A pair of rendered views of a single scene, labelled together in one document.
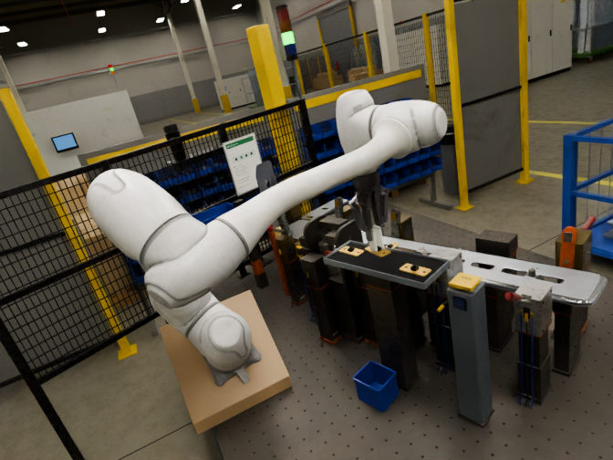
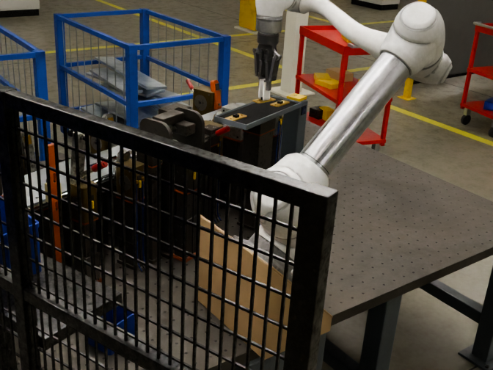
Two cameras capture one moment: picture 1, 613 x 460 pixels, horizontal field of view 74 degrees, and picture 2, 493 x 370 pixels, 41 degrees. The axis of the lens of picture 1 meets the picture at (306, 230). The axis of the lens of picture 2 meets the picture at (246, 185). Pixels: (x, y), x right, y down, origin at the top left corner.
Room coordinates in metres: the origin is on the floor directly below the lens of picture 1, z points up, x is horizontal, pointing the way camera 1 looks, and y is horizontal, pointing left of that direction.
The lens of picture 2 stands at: (1.80, 1.98, 1.88)
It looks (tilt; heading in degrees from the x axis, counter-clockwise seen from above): 24 degrees down; 253
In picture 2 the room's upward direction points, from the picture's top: 4 degrees clockwise
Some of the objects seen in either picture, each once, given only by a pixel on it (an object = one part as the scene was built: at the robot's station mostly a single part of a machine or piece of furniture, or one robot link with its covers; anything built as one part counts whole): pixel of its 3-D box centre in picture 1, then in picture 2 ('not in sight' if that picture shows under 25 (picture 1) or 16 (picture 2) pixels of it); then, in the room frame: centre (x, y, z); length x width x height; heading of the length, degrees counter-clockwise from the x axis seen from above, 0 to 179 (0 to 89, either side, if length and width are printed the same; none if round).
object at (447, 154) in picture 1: (459, 159); not in sight; (4.54, -1.91, 0.36); 0.50 x 0.50 x 0.73
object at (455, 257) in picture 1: (446, 313); (237, 157); (1.11, -0.38, 0.90); 0.13 x 0.08 x 0.41; 129
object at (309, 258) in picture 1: (319, 301); (189, 209); (1.38, 0.02, 0.89); 0.09 x 0.08 x 0.38; 129
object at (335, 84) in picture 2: not in sight; (342, 92); (-0.37, -2.60, 0.49); 0.81 x 0.46 x 0.98; 95
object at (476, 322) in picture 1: (471, 354); (291, 153); (0.89, -0.36, 0.92); 0.08 x 0.08 x 0.44; 39
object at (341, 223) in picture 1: (341, 277); (172, 182); (1.43, -0.09, 0.94); 0.18 x 0.13 x 0.49; 39
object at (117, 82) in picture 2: not in sight; (139, 87); (1.18, -2.90, 0.47); 1.20 x 0.80 x 0.95; 112
